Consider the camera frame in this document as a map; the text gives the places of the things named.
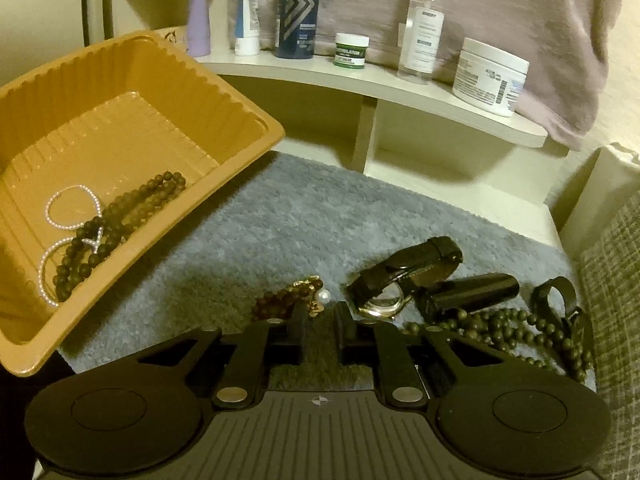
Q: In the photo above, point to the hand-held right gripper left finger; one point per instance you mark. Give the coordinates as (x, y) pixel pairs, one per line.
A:
(295, 332)

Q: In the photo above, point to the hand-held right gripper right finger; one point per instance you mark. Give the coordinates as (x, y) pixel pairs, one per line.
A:
(345, 332)

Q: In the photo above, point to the black cylindrical case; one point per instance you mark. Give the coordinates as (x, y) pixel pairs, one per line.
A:
(475, 290)

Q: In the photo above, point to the orange plastic tray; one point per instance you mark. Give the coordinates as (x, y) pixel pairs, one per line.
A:
(125, 125)

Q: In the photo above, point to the grey fluffy mat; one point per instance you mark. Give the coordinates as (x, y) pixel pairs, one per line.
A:
(300, 220)

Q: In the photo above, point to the cream wooden shelf unit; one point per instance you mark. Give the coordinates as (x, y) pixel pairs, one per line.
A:
(380, 85)

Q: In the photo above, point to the grey woven pillow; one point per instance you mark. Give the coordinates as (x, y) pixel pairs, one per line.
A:
(615, 285)

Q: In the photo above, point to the small green jar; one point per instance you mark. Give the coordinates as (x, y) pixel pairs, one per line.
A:
(351, 50)

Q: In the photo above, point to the white cream jar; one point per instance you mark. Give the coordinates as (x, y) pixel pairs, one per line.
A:
(490, 77)

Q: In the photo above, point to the clear spray bottle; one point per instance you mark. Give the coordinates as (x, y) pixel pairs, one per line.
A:
(421, 35)

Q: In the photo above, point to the dark blue spray bottle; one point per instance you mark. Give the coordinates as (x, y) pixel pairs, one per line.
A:
(296, 10)

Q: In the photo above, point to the white and blue tube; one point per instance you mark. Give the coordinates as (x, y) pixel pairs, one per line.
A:
(246, 10)

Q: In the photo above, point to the lavender bottle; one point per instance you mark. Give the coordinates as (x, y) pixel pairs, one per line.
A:
(198, 15)

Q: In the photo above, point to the mauve hanging towel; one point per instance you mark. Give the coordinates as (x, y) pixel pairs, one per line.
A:
(500, 0)

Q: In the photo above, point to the curved cream frame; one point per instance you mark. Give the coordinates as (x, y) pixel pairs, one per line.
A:
(97, 0)

